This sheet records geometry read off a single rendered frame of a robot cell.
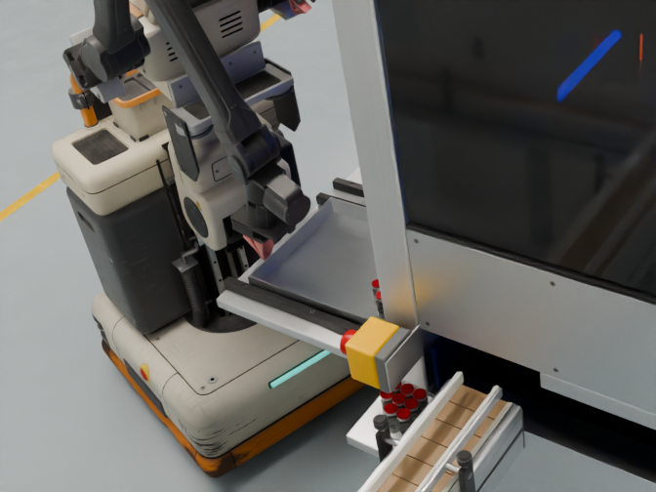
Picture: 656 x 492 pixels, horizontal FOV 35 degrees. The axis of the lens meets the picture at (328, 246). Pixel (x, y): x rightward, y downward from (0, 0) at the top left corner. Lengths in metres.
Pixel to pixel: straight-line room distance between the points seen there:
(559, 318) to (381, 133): 0.33
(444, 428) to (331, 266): 0.49
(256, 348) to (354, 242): 0.79
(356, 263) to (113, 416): 1.31
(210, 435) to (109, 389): 0.60
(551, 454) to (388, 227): 0.42
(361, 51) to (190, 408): 1.46
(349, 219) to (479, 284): 0.64
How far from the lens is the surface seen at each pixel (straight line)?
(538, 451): 1.61
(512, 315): 1.43
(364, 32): 1.29
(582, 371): 1.44
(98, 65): 1.99
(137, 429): 2.99
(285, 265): 1.94
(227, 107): 1.69
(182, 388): 2.64
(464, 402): 1.56
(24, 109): 4.72
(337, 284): 1.87
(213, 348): 2.71
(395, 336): 1.53
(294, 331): 1.80
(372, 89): 1.33
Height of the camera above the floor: 2.07
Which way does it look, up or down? 37 degrees down
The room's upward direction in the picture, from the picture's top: 11 degrees counter-clockwise
